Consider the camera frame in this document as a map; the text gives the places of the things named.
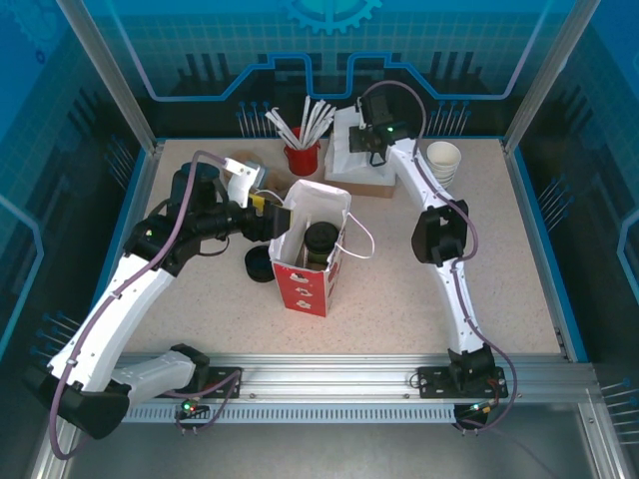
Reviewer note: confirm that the black plastic cup lid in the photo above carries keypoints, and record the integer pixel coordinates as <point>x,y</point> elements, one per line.
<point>322,234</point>

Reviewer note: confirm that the red white paper gift bag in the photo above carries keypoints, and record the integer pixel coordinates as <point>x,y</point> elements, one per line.
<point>302,294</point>

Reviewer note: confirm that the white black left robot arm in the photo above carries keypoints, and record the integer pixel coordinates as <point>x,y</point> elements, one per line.
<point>115,309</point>

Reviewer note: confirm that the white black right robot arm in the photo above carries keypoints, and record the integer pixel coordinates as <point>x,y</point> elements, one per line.
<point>459,309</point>

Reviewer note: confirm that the white paper napkin stack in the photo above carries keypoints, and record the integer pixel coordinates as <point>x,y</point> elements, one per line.
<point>387,177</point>

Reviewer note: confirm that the red metal straw bucket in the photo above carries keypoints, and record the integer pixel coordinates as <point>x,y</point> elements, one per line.
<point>302,159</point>

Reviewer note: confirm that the stack of paper cups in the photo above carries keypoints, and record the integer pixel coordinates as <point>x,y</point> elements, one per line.
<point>444,154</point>

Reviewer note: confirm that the small connector board with LED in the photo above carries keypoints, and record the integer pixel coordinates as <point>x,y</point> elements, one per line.
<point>479,409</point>
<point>192,409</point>

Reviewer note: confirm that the grey metal tray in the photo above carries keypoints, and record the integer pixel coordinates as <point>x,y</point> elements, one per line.
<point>324,454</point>

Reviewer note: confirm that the side frame rail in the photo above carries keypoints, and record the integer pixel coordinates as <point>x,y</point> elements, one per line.
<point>538,224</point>
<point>145,174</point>

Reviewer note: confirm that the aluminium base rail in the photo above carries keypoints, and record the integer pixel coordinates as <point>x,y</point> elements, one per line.
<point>324,374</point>

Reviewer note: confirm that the aluminium frame post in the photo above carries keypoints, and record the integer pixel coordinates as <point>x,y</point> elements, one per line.
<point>116,75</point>
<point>544,75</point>

